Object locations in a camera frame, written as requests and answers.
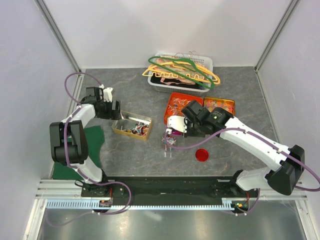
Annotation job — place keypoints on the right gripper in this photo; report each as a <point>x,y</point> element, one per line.
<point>189,133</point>

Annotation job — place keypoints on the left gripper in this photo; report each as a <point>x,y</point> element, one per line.
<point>114,114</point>

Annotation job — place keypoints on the gold tin of candies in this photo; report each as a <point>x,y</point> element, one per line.
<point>133,125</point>

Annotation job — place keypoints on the purple plastic scoop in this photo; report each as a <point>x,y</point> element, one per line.
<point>176,133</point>

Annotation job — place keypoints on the orange tray of lollipops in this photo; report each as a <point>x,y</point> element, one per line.
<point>177,102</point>

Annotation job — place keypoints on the gold tin of gummies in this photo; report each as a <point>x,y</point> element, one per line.
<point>227,104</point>

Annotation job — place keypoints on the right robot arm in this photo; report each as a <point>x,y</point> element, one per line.
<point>283,163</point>

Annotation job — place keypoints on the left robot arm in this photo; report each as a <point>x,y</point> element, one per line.
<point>68,142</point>

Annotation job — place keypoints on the green cloth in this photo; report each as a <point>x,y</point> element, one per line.
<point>95,139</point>

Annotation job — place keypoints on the red jar lid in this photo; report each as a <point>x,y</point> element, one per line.
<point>202,155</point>

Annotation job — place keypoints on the clear glass jar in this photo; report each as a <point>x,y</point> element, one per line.
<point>168,140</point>

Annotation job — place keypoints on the green clothes hanger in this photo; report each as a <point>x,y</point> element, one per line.
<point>185,71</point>

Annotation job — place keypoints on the yellow clothes hanger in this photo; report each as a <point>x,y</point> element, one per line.
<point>192,71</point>

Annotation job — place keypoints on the orange clothes hanger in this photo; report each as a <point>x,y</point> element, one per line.
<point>182,73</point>

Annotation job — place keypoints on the black garment in basket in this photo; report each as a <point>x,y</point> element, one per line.
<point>175,83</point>

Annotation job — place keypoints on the white plastic basket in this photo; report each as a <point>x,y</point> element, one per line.
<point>182,59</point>

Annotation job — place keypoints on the floral pink cloth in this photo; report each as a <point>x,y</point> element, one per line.
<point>175,72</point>

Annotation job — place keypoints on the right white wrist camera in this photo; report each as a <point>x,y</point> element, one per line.
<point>176,123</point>

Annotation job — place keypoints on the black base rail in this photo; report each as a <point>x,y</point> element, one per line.
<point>120,187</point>

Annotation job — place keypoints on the grey cable duct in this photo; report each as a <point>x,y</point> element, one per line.
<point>100,204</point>

